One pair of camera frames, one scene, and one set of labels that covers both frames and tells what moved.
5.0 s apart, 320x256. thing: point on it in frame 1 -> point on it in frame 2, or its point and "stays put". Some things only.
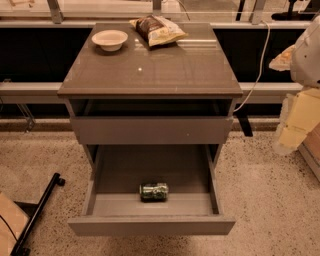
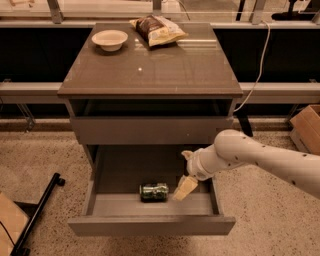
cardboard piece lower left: x=12 y=224 stays put
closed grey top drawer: x=148 y=130 stays put
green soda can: x=156 y=192 stays put
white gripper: x=307 y=60 -> x=194 y=165
